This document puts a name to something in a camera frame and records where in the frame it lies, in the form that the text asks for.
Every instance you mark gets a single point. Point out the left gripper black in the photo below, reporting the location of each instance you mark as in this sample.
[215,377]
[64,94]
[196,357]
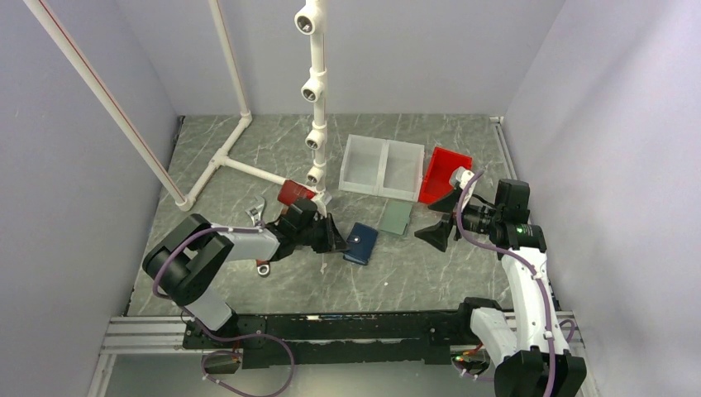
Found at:
[333,241]

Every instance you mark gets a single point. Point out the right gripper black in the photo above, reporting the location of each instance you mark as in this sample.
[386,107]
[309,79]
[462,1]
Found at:
[436,234]

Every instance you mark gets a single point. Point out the blue leather card holder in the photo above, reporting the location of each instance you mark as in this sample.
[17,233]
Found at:
[360,242]

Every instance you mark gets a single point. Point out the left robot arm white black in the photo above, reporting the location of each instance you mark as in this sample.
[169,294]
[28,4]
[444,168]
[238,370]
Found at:
[184,264]

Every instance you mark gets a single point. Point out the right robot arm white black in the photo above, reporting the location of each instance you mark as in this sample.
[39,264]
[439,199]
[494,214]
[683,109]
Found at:
[532,358]

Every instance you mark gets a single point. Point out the green leather card holder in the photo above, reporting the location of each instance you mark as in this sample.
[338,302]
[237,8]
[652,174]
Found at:
[396,217]

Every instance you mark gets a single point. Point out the red plastic bin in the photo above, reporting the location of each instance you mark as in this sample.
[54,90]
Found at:
[436,181]

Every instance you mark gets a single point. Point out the red leather wallet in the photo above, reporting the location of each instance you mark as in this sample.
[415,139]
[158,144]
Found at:
[290,191]

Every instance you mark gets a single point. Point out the clear plastic divided box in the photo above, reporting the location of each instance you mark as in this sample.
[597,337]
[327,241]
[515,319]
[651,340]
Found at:
[383,168]

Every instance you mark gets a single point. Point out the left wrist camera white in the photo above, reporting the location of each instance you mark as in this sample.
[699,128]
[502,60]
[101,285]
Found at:
[321,200]

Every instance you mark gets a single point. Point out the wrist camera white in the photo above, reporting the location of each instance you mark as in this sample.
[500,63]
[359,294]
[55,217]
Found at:
[321,200]
[459,179]

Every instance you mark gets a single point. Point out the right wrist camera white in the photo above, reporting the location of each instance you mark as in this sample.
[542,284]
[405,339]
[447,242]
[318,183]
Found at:
[459,179]

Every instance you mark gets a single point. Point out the adjustable wrench red handle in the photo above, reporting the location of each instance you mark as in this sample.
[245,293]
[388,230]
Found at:
[256,215]

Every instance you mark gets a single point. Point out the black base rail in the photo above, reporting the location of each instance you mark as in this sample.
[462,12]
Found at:
[432,337]

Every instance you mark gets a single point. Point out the white PVC pipe frame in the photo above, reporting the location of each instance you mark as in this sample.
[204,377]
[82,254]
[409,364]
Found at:
[98,74]

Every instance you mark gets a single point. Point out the white PVC pipe post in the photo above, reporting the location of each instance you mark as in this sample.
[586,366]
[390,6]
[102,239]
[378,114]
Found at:
[311,21]

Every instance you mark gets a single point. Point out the aluminium extrusion frame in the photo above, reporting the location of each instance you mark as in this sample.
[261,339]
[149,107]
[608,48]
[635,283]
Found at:
[137,336]

